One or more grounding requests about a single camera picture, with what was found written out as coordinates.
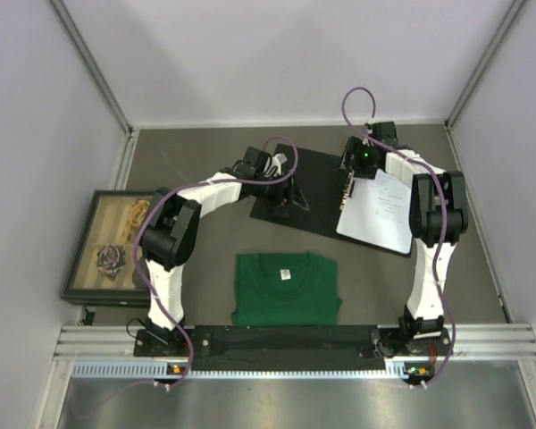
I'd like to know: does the right aluminium corner post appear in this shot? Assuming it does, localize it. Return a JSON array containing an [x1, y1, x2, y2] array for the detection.
[[444, 0, 528, 130]]

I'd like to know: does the white printed paper stack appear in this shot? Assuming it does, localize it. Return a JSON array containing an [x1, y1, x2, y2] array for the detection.
[[336, 170, 412, 256]]

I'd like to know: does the white folder black inside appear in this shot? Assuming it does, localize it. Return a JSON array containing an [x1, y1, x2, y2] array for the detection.
[[250, 148, 411, 257]]

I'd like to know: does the green folded t-shirt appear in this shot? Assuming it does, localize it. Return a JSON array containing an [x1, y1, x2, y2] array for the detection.
[[231, 252, 342, 327]]

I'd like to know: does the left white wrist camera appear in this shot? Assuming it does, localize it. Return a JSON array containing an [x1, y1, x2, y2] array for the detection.
[[264, 153, 288, 179]]

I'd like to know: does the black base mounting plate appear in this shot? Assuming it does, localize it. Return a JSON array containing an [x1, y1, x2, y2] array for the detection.
[[133, 324, 451, 371]]

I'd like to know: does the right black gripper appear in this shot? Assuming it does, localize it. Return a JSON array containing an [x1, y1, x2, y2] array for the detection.
[[335, 137, 378, 180]]

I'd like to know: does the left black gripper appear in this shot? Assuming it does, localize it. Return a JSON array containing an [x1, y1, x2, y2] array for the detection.
[[253, 168, 307, 217]]

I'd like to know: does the aluminium front rail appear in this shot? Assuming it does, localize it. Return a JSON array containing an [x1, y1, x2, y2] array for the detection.
[[54, 324, 536, 360]]

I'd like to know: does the grey slotted cable duct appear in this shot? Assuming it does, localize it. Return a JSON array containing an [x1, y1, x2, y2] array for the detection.
[[72, 361, 429, 380]]

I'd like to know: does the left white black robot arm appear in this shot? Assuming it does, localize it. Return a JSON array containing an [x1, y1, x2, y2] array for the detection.
[[133, 147, 309, 355]]

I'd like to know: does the aluminium corner post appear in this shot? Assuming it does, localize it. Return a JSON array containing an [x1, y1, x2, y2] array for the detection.
[[47, 0, 133, 136], [444, 0, 528, 130]]

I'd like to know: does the black glass-lid display box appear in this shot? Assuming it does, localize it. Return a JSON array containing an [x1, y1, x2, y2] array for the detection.
[[61, 190, 153, 307]]

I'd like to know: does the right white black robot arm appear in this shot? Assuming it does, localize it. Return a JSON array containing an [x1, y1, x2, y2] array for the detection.
[[336, 122, 468, 358]]

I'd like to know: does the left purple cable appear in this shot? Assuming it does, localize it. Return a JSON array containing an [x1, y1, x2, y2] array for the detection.
[[131, 137, 300, 389]]

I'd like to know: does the left aluminium corner post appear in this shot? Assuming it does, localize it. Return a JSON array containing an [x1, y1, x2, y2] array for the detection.
[[47, 0, 133, 136]]

